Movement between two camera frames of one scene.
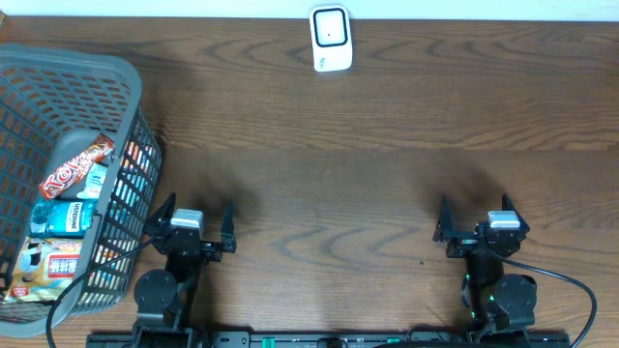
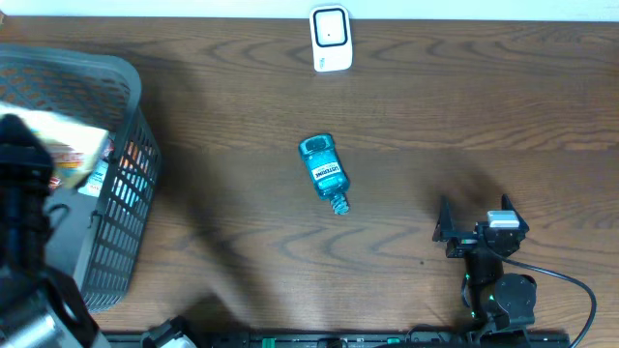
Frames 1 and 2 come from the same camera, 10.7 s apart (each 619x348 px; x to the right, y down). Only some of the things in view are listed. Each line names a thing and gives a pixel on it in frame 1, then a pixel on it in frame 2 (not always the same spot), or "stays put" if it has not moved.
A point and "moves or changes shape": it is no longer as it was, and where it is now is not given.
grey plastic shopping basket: x=78 y=173 stays put
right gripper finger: x=445 y=228 stays put
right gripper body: x=463 y=246 stays put
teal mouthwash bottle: x=61 y=217 to x=331 y=180
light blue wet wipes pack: x=95 y=182 stays put
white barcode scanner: x=332 y=40 stays put
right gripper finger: x=509 y=205 stays put
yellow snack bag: x=44 y=268 moves or changes shape
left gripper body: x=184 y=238 to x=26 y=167
